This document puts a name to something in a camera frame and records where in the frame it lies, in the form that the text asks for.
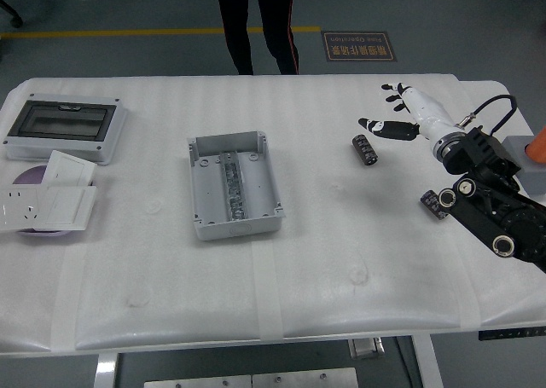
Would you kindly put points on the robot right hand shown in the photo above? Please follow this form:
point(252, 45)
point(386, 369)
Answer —
point(428, 113)

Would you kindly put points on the black cylindrical battery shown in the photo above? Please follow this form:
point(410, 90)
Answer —
point(365, 149)
point(431, 203)

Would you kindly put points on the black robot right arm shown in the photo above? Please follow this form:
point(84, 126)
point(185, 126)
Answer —
point(482, 217)

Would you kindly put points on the grey open junction box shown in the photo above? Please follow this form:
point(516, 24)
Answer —
point(258, 183)

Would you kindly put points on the grey box with dark window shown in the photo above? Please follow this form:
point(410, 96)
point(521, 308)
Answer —
point(25, 144)

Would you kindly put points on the person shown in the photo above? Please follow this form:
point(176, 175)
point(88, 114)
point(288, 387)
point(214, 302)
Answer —
point(236, 25)

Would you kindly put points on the orange cone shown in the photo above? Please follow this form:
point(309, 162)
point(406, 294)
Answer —
point(538, 147)

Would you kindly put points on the grey square block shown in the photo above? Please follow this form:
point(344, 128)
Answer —
point(535, 179)

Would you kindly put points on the white foam table mat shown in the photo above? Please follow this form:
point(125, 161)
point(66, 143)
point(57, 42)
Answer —
point(341, 256)

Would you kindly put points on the black office chair base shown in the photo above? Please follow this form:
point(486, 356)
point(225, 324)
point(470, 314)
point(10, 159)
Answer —
point(16, 20)

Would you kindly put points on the black label strip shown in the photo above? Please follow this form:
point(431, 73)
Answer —
point(512, 333)

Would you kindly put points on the white table leg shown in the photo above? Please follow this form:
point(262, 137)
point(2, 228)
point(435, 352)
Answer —
point(428, 362)
point(104, 373)

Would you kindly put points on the purple round disc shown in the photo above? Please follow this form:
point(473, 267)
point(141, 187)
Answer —
point(30, 175)

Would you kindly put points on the grey metal floor plate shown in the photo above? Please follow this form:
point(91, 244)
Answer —
point(196, 382)
point(305, 378)

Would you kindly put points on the white tape strip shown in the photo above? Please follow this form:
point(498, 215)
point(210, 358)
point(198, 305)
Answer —
point(68, 298)

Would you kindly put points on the metal DIN rail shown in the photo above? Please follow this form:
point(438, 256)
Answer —
point(234, 179)

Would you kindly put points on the white blank switch panel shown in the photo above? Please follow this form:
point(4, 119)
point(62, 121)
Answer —
point(68, 168)

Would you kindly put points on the grey metal table bracket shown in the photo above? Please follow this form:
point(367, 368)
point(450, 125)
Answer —
point(366, 348)

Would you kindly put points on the white wide switch panel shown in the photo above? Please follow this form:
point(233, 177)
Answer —
point(64, 206)

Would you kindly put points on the white wall socket panel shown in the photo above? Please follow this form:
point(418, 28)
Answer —
point(17, 209)

